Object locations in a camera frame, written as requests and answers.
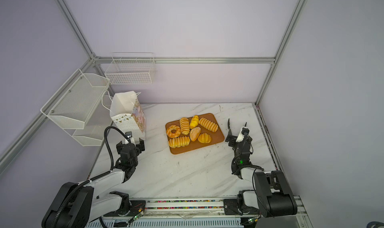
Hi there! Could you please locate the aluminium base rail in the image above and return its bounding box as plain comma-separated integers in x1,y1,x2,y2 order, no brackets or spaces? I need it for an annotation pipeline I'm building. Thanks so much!
53,196,313,228

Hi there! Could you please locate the orange ring doughnut fake bread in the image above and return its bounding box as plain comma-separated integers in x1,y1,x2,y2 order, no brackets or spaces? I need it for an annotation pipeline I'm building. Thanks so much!
166,125,182,139

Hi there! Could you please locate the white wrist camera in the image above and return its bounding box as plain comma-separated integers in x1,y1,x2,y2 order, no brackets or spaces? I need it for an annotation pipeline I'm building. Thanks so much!
236,127,249,143
125,132,135,144

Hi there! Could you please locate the white mesh wall shelf upper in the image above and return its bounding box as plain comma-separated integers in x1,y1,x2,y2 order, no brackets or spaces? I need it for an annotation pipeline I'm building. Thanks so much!
41,69,110,130

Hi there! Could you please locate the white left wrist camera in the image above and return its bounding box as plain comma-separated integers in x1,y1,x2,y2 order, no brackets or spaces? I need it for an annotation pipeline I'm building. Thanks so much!
125,132,135,144

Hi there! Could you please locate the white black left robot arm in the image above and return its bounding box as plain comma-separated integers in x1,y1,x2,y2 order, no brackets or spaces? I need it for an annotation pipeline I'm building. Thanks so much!
42,139,146,228

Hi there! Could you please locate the yellow striped shell fake bread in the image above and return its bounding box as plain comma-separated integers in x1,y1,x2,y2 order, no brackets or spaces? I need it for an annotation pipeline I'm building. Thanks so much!
198,133,212,144

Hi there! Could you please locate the yellow round fake bread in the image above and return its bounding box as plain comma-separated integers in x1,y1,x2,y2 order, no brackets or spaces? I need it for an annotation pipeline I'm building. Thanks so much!
199,118,219,133

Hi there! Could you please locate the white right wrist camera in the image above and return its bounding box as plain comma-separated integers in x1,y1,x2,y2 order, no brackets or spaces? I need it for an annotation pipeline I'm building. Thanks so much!
236,127,249,143

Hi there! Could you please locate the cartoon animal paper gift bag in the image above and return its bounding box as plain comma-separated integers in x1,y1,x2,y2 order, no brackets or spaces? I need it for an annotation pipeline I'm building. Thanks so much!
101,91,147,140

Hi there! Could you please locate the white mesh wall shelf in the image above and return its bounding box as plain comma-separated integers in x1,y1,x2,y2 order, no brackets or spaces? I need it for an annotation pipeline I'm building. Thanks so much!
72,95,112,147
41,69,110,130

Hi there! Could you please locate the white mesh wall shelf lower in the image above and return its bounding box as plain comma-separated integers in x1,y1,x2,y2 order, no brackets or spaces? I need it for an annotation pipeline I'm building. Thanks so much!
72,95,112,147

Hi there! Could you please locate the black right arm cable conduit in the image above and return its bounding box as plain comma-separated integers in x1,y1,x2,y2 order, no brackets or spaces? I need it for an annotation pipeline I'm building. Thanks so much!
230,155,265,181

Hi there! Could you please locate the brown rectangular tray mat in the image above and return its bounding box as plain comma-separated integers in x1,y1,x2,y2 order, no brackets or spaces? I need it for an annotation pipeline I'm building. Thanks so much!
165,113,225,155

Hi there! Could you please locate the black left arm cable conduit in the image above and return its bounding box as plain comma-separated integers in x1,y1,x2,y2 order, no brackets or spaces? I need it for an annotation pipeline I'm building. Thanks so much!
49,126,130,228

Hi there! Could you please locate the yellow oblong fake bread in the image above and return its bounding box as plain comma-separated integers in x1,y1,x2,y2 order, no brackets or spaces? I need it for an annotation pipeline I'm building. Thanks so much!
190,115,199,130

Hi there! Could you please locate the white wire wall basket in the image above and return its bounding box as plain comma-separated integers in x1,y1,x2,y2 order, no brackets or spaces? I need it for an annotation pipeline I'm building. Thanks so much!
105,52,157,85

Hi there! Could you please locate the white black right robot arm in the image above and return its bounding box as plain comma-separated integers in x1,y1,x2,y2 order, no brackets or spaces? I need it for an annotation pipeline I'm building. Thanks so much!
224,121,298,224

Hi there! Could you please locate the tan oval fake bread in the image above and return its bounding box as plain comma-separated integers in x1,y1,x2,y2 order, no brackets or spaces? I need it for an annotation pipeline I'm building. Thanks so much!
190,127,201,142

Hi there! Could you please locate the yellow ridged fake bread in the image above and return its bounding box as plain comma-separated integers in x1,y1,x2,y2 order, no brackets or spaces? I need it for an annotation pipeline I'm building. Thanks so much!
179,118,190,136

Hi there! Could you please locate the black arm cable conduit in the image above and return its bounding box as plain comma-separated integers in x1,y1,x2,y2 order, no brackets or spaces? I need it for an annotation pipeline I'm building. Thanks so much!
230,155,265,181
49,126,130,228

